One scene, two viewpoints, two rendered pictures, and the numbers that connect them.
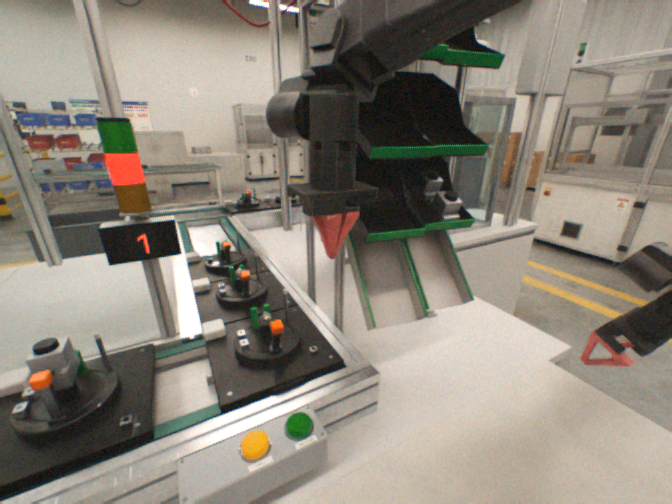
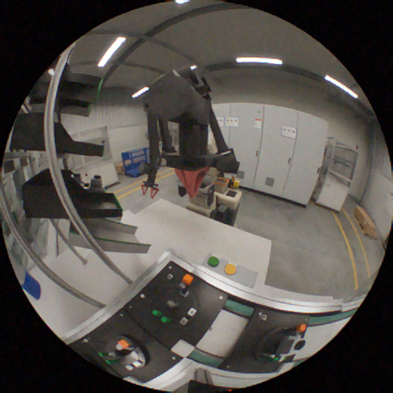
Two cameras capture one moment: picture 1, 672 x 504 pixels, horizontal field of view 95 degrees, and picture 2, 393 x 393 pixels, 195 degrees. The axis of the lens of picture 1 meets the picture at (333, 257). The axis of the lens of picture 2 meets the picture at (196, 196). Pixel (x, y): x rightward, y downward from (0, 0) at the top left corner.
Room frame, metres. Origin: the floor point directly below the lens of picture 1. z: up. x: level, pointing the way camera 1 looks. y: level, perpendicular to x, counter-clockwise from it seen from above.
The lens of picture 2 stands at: (0.50, 0.21, 1.37)
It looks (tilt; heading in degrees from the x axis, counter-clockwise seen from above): 30 degrees down; 241
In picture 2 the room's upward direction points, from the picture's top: straight up
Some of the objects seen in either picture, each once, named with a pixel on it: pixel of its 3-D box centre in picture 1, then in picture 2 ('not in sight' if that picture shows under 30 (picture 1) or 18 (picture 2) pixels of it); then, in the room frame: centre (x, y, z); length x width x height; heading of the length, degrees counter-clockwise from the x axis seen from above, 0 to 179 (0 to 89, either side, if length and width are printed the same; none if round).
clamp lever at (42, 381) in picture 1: (50, 391); (293, 331); (0.34, 0.42, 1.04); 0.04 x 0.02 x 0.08; 28
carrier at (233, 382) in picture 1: (266, 327); (171, 305); (0.54, 0.14, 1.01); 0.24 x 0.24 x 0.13; 28
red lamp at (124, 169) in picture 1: (125, 168); not in sight; (0.56, 0.37, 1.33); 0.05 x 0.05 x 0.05
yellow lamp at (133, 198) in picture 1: (132, 196); not in sight; (0.56, 0.37, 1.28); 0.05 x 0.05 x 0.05
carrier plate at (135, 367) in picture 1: (73, 407); (273, 345); (0.38, 0.44, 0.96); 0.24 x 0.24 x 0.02; 28
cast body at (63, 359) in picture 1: (54, 357); (291, 348); (0.39, 0.45, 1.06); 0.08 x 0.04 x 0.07; 28
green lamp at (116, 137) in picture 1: (118, 138); not in sight; (0.56, 0.37, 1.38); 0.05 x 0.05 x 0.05
